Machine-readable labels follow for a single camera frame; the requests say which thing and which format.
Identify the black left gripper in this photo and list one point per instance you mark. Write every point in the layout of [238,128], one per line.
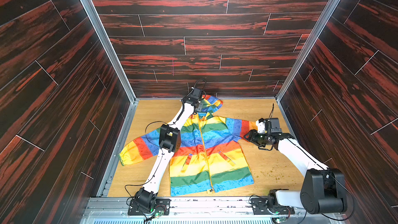
[200,105]

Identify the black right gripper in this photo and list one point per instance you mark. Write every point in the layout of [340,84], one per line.
[253,138]

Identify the rainbow striped hooded jacket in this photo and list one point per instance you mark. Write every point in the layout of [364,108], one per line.
[210,157]

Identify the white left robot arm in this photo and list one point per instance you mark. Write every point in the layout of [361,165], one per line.
[169,143]

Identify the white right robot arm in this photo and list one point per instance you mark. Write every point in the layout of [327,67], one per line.
[323,190]

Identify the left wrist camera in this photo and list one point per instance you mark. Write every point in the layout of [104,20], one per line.
[193,97]

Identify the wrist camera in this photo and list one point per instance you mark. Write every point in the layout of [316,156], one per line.
[193,97]
[268,126]

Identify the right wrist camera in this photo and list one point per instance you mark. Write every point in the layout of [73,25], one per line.
[268,126]

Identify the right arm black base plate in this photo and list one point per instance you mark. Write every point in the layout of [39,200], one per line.
[260,206]

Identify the aluminium left floor rail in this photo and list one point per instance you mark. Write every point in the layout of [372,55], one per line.
[111,140]

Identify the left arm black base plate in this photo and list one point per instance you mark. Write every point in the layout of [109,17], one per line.
[160,207]

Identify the aluminium front frame rail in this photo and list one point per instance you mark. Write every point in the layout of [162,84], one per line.
[200,210]

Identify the aluminium corner post left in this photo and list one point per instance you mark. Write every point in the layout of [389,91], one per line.
[94,18]

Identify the aluminium corner post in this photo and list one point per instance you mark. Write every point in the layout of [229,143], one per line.
[94,18]
[315,33]

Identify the aluminium corner post right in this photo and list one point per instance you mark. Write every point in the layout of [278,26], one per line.
[315,33]

